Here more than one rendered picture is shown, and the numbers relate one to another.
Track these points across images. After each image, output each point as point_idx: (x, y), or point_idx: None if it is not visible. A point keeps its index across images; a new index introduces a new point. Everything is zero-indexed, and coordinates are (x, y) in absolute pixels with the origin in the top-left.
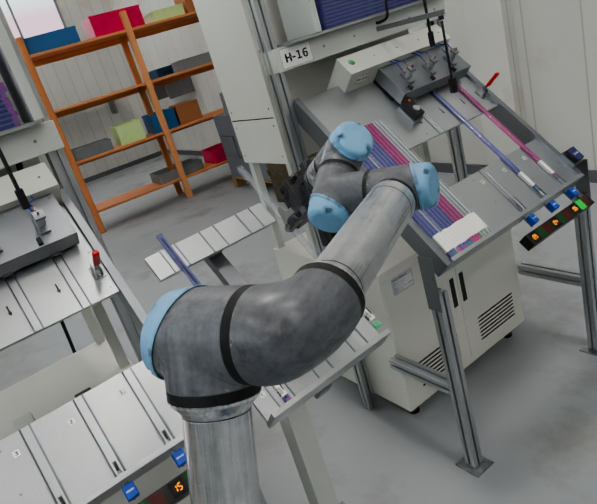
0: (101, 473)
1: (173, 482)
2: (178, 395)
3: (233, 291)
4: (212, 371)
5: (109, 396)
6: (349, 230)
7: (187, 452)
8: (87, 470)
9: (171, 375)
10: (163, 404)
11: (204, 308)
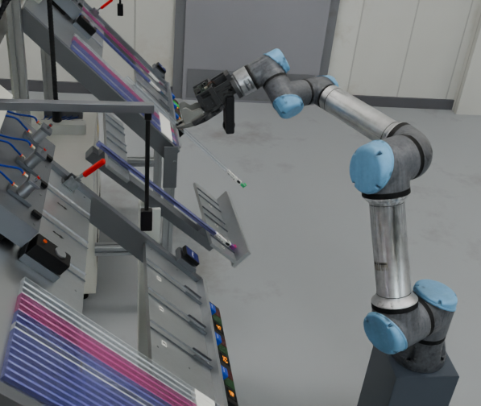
0: (198, 334)
1: (215, 325)
2: (403, 190)
3: (406, 137)
4: (412, 174)
5: (157, 283)
6: (374, 109)
7: (395, 221)
8: (192, 336)
9: (399, 182)
10: (177, 279)
11: (406, 146)
